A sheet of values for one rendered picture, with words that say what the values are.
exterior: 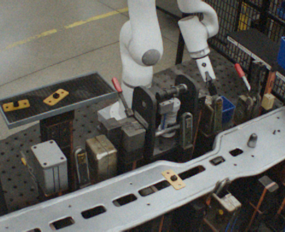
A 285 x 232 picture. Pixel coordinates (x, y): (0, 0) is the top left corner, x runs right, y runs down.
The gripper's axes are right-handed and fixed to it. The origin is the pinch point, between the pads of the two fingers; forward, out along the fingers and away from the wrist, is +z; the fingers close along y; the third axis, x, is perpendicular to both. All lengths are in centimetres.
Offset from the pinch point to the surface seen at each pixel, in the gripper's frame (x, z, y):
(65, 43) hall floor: 109, -2, 216
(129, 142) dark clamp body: 29, -11, -50
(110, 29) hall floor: 71, 7, 250
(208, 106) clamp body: 3.5, -6.0, -29.9
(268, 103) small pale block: -19.8, 4.8, -20.1
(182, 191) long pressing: 18, 3, -62
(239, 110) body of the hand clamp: -7.5, 4.4, -19.1
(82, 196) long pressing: 44, -8, -68
